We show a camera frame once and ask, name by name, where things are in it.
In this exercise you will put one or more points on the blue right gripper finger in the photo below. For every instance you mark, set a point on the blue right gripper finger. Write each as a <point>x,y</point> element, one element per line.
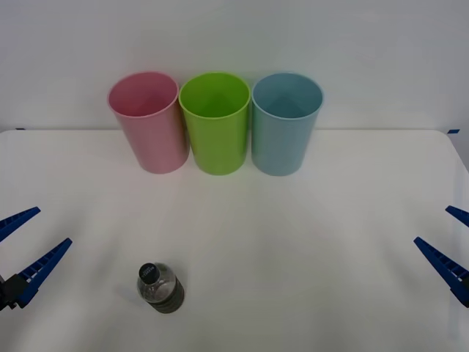
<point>459,215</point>
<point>445,265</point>

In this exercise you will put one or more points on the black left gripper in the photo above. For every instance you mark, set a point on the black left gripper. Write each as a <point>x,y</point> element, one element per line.
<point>1,293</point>

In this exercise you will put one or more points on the small clear bottle black cap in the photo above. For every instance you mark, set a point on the small clear bottle black cap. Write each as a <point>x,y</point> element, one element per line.
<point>165,293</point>

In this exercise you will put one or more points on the pink plastic waste bin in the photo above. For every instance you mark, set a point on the pink plastic waste bin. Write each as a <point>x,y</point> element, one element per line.
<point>154,139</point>

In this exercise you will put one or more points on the pale blue plastic waste bin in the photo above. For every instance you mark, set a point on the pale blue plastic waste bin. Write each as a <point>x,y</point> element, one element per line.
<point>280,143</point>

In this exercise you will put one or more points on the green plastic waste bin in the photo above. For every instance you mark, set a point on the green plastic waste bin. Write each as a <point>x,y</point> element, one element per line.
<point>220,143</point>

